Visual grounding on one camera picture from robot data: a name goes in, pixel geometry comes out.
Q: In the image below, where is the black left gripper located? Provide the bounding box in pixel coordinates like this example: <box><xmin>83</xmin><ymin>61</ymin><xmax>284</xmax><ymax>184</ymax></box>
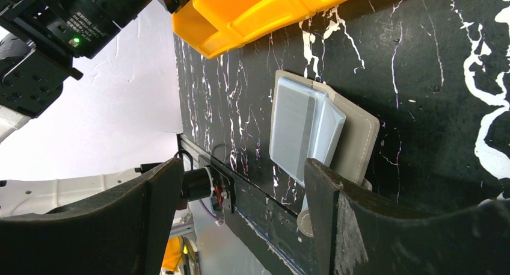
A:
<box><xmin>1</xmin><ymin>0</ymin><xmax>152</xmax><ymax>82</ymax></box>

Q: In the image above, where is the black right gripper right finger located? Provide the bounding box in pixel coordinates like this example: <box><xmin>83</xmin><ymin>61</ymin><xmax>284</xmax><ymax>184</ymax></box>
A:
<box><xmin>304</xmin><ymin>158</ymin><xmax>509</xmax><ymax>274</ymax></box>

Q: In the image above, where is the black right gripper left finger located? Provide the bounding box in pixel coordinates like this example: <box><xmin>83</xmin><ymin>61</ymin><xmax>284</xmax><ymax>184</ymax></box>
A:
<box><xmin>1</xmin><ymin>158</ymin><xmax>184</xmax><ymax>274</ymax></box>

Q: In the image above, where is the yellow three-compartment organizer tray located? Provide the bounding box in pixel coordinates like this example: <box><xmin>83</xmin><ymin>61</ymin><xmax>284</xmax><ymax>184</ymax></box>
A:
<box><xmin>171</xmin><ymin>0</ymin><xmax>348</xmax><ymax>59</ymax></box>

